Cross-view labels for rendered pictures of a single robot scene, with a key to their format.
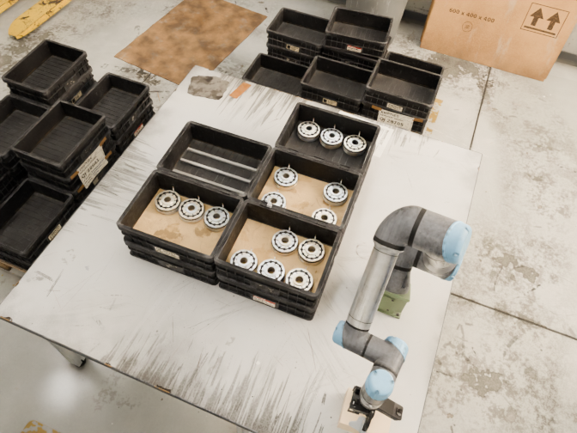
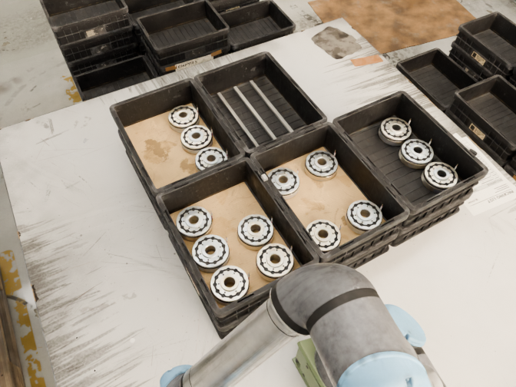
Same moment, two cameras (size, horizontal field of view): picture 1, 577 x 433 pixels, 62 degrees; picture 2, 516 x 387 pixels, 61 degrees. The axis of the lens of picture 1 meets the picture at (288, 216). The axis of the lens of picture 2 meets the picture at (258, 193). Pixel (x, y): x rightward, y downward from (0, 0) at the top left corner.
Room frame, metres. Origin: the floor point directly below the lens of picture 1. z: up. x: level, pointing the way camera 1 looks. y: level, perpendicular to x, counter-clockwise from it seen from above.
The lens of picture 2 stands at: (0.53, -0.42, 1.95)
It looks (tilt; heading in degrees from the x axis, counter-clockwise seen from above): 55 degrees down; 43
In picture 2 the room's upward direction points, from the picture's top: 1 degrees clockwise
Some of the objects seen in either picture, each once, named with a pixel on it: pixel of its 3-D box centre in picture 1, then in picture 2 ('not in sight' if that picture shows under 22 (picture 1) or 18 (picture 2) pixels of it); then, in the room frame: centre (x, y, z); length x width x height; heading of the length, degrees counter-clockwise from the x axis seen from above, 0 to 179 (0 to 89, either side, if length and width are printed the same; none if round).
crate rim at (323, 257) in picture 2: (306, 187); (325, 185); (1.21, -0.06, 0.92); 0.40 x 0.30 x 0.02; 73
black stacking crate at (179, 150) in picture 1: (216, 166); (258, 110); (1.33, 0.32, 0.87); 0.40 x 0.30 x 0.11; 73
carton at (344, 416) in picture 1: (365, 415); not in sight; (0.40, -0.31, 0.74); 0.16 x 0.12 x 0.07; 75
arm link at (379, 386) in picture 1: (378, 386); not in sight; (0.41, -0.29, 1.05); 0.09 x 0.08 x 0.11; 153
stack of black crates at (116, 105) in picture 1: (117, 120); (252, 47); (2.09, 1.09, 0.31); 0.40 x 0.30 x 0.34; 162
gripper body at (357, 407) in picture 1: (365, 400); not in sight; (0.41, -0.28, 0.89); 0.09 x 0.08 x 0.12; 75
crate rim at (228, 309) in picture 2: (278, 246); (233, 228); (0.93, 0.03, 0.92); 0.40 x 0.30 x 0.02; 73
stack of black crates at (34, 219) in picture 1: (33, 226); (122, 97); (1.33, 1.34, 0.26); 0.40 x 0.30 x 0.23; 161
